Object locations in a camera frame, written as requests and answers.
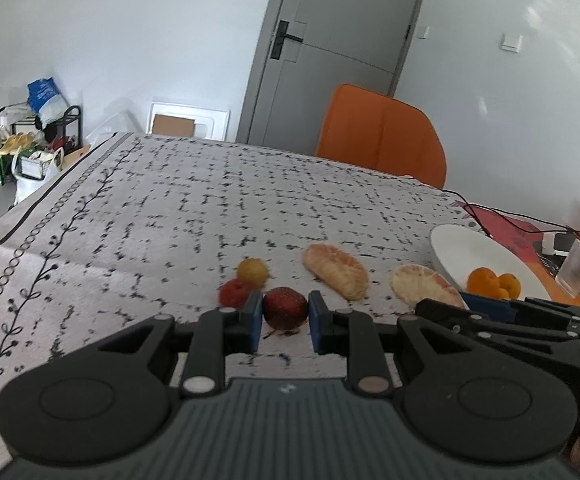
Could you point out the white patterned tablecloth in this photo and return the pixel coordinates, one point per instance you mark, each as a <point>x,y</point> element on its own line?
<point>170,200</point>

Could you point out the dark red small fruit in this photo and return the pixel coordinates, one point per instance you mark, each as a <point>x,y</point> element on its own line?
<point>284,308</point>

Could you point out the white plastic bag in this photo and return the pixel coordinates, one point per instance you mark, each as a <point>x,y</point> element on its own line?
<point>30,185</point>

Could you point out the blue and white bag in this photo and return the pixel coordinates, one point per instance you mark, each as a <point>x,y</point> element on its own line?
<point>45,100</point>

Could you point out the white plate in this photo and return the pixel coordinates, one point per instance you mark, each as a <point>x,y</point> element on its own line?
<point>470,247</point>

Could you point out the black metal rack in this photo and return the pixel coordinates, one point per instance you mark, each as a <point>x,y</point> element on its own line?
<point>72,127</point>

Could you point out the yellow slippers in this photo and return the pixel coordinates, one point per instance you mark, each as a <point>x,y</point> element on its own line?
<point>17,142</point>

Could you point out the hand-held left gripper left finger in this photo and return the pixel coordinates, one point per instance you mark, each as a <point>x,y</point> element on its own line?
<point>253,322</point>

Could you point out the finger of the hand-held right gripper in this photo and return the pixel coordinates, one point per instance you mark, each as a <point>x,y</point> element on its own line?
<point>487,306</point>
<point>470,322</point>

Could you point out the white light switch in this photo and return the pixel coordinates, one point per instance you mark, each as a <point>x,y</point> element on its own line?
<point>511,42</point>

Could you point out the cardboard sheet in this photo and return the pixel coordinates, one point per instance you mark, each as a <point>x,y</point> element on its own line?
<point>172,124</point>

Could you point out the bread piece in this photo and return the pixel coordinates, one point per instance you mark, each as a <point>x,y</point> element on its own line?
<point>420,282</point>
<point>336,270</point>

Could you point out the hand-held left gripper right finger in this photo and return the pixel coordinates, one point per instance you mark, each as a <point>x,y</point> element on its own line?
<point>316,324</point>

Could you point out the medium orange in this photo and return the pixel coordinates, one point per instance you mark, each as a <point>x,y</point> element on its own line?
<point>511,286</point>

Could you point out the right bread piece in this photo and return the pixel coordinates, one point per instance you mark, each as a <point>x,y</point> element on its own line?
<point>420,282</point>

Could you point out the white power adapter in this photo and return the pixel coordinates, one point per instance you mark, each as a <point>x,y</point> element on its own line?
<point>557,244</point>

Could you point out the small white wall switch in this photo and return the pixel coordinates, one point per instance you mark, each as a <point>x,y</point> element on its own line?
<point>423,31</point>

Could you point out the left bread piece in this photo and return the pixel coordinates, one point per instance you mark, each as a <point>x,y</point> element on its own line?
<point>336,270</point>

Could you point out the clear glass cup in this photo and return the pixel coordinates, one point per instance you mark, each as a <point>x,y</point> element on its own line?
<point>577,267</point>

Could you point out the red and yellow small fruit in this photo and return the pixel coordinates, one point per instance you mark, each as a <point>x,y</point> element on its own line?
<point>232,294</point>

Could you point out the orange chair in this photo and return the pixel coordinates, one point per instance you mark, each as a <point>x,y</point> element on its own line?
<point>380,135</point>

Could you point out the orange and red cartoon mat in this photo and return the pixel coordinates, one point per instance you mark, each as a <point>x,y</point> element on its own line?
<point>507,232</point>

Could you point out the white framed board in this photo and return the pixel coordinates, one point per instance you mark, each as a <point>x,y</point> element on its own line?
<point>210,120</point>

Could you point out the large orange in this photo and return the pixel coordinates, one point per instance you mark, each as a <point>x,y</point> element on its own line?
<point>482,282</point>

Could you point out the grey door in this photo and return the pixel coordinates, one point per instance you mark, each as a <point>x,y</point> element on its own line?
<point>340,20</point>

